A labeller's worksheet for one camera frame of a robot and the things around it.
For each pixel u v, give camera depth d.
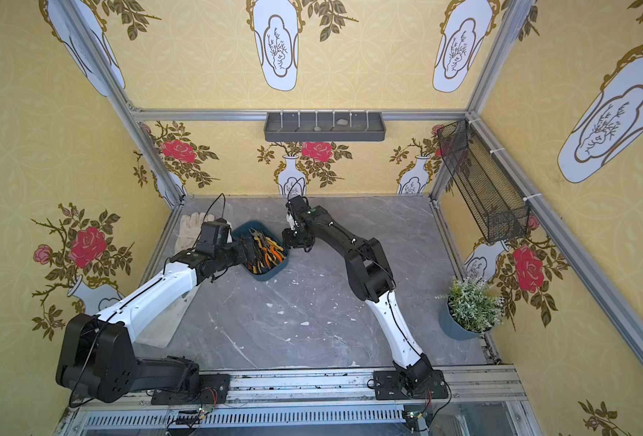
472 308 0.72
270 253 0.98
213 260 0.64
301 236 0.86
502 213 0.84
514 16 0.74
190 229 1.10
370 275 0.61
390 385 0.75
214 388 0.73
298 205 0.82
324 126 0.92
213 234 0.67
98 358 0.41
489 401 0.76
